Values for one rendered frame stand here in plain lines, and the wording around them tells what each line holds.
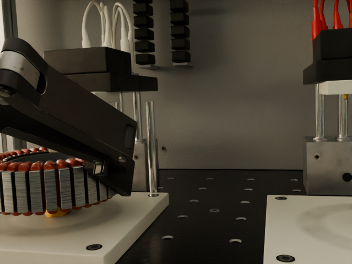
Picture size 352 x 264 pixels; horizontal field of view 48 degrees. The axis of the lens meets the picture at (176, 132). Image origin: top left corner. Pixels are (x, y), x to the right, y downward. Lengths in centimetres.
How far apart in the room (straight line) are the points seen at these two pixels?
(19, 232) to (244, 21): 38
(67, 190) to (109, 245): 5
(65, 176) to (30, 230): 5
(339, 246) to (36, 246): 19
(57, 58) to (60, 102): 18
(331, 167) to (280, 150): 14
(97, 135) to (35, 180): 8
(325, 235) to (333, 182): 15
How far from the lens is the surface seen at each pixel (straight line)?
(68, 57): 37
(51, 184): 28
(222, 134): 54
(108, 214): 33
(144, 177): 43
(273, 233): 27
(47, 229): 31
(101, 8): 49
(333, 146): 41
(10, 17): 61
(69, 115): 20
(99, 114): 22
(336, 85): 31
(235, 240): 30
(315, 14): 41
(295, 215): 31
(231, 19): 54
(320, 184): 41
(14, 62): 18
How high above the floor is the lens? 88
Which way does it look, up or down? 5 degrees down
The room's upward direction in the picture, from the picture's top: 2 degrees counter-clockwise
